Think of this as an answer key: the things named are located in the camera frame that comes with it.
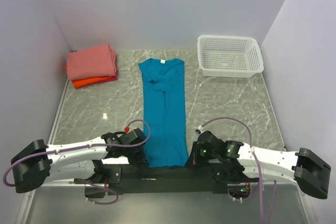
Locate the blue t shirt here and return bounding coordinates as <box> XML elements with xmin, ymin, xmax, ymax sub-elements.
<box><xmin>139</xmin><ymin>58</ymin><xmax>188</xmax><ymax>168</ymax></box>

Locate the purple cable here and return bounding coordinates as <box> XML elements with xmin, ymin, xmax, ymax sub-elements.
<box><xmin>2</xmin><ymin>119</ymin><xmax>152</xmax><ymax>205</ymax></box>
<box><xmin>201</xmin><ymin>118</ymin><xmax>278</xmax><ymax>224</ymax></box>

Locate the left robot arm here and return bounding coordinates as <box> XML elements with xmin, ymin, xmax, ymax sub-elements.
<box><xmin>3</xmin><ymin>128</ymin><xmax>148</xmax><ymax>194</ymax></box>

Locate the white plastic basket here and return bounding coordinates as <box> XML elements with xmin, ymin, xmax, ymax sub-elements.
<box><xmin>197</xmin><ymin>35</ymin><xmax>264</xmax><ymax>78</ymax></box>

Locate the folded magenta t shirt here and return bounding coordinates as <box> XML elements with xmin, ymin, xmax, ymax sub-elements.
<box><xmin>104</xmin><ymin>76</ymin><xmax>118</xmax><ymax>82</ymax></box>

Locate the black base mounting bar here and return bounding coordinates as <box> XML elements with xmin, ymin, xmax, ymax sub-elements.
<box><xmin>87</xmin><ymin>164</ymin><xmax>259</xmax><ymax>195</ymax></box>

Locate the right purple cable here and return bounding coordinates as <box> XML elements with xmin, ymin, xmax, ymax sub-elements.
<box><xmin>201</xmin><ymin>118</ymin><xmax>278</xmax><ymax>224</ymax></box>

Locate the folded orange t shirt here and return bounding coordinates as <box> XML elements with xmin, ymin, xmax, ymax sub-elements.
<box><xmin>65</xmin><ymin>66</ymin><xmax>113</xmax><ymax>89</ymax></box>

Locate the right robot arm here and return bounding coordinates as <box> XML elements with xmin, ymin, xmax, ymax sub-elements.
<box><xmin>185</xmin><ymin>131</ymin><xmax>331</xmax><ymax>199</ymax></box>

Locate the folded pink t shirt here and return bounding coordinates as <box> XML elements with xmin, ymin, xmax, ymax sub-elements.
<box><xmin>67</xmin><ymin>44</ymin><xmax>118</xmax><ymax>81</ymax></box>

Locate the aluminium frame rail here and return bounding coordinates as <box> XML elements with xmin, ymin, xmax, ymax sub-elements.
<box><xmin>15</xmin><ymin>79</ymin><xmax>69</xmax><ymax>224</ymax></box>

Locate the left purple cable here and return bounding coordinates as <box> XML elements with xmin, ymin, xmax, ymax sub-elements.
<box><xmin>2</xmin><ymin>119</ymin><xmax>152</xmax><ymax>205</ymax></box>

